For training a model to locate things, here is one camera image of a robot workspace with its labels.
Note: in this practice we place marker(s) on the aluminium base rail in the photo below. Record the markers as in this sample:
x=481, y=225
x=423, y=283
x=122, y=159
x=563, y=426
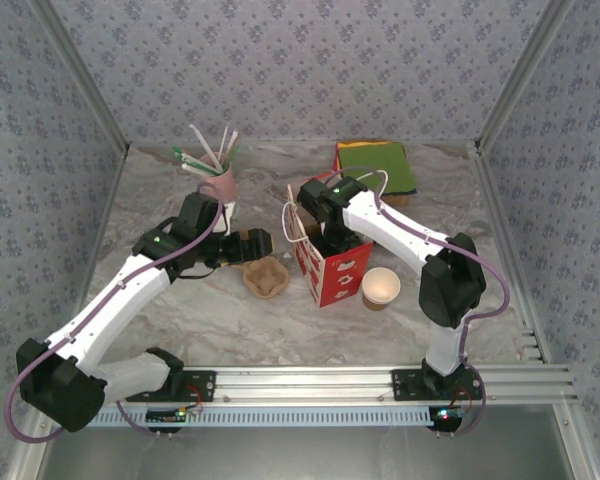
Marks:
x=305, y=385

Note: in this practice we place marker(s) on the white wrapped straw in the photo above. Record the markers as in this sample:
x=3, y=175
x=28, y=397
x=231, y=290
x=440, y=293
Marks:
x=202, y=144
x=233, y=142
x=197, y=168
x=225, y=142

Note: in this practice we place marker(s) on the red white paper gift bag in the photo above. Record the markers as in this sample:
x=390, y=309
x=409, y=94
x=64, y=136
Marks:
x=345, y=275

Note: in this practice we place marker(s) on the stack of coloured felt sheets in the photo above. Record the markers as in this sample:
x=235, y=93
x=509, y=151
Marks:
x=397, y=200

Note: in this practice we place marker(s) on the colourful paper napkin stack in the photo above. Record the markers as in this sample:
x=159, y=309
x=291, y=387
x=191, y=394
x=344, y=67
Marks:
x=380, y=165

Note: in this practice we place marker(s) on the brown paper coffee cup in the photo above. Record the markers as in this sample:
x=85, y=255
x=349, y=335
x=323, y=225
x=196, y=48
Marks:
x=380, y=287

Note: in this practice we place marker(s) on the green straw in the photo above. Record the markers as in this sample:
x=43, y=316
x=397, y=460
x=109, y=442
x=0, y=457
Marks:
x=179, y=151
x=236, y=150

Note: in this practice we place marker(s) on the pink metal bucket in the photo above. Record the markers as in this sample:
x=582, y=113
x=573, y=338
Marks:
x=227, y=182

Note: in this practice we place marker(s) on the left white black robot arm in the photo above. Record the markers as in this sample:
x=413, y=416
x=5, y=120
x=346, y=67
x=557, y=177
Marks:
x=115, y=310

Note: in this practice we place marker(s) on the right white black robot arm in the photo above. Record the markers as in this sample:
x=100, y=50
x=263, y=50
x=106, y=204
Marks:
x=395, y=225

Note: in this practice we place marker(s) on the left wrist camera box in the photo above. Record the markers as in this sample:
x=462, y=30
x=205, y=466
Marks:
x=231, y=217

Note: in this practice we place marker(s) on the aluminium corner post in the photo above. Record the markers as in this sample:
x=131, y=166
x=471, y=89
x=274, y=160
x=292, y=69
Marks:
x=521, y=75
x=86, y=75

